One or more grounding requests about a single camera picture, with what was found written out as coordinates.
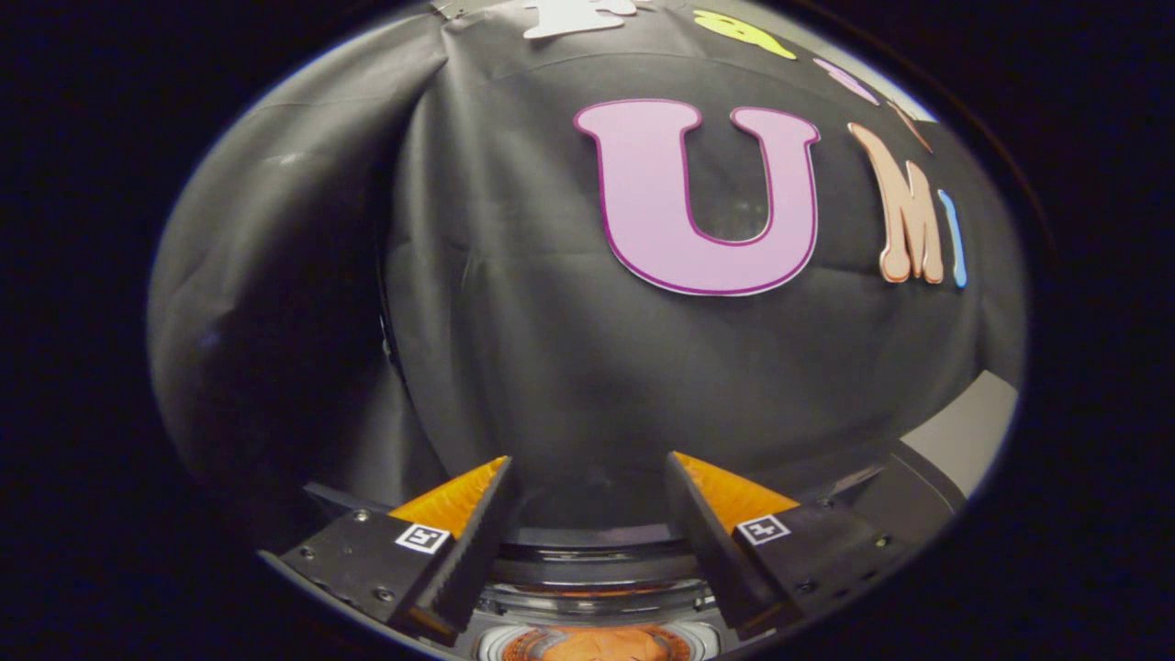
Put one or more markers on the black backdrop cloth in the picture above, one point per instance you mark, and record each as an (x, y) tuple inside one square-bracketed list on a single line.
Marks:
[(514, 321)]

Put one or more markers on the yellow-orange shirt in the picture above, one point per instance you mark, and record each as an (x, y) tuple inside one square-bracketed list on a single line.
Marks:
[(597, 647)]

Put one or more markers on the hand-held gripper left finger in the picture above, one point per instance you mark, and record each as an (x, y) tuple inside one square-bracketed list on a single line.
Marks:
[(477, 551)]

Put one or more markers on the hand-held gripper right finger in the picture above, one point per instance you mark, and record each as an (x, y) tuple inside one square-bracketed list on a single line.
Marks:
[(711, 551)]

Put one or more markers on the grey cabinet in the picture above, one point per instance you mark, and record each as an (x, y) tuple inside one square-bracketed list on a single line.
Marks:
[(973, 431)]

